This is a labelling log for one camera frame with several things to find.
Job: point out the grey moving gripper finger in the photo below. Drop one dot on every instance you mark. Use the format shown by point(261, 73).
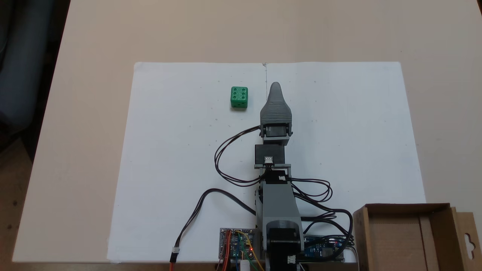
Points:
point(276, 107)

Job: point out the green die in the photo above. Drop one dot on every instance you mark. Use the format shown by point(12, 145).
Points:
point(239, 97)

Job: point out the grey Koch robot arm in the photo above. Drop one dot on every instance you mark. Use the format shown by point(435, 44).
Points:
point(278, 199)

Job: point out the white paper sheet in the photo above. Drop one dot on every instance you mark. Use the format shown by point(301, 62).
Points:
point(169, 150)

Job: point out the grey circuit board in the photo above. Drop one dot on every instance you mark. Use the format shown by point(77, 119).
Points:
point(237, 244)

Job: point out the blue circuit board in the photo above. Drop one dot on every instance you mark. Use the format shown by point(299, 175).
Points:
point(320, 250)

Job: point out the brown cardboard box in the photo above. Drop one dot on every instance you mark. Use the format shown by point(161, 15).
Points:
point(399, 241)

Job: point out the dark grey chair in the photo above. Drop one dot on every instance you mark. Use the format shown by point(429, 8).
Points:
point(22, 75)

